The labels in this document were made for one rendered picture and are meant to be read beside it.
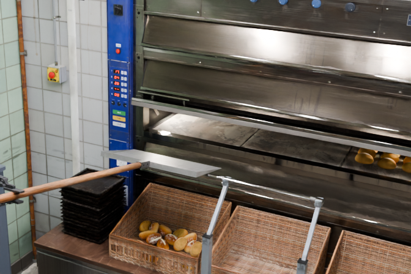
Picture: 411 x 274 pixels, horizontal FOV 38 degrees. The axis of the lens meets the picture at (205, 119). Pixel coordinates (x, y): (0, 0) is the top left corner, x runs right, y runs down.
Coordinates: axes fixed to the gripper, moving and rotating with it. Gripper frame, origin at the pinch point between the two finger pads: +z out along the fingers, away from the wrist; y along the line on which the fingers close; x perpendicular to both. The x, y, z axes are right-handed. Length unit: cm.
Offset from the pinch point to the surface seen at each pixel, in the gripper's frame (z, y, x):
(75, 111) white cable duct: -79, -11, -150
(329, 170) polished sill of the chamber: 84, -7, -150
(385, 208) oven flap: 116, 7, -154
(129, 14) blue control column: -39, -75, -132
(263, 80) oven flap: 42, -49, -143
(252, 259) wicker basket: 49, 53, -152
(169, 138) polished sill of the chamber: -13, -6, -152
